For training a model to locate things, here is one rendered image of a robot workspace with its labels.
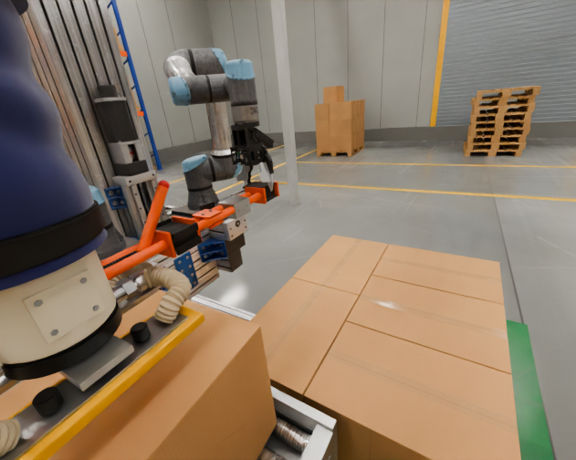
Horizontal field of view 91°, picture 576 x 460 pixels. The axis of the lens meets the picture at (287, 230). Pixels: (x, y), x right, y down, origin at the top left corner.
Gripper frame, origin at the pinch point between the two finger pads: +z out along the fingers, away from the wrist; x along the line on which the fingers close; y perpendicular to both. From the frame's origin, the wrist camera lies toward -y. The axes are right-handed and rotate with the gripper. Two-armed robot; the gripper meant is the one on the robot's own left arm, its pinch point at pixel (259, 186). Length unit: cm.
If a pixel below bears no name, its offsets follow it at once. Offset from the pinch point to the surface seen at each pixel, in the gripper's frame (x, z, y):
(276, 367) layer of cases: 6, 67, 12
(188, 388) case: 14, 26, 50
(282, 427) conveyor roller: 20, 66, 30
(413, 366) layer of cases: 50, 67, -11
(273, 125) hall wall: -615, 62, -927
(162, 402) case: 12, 26, 55
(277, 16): -161, -117, -283
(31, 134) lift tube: 10, -24, 56
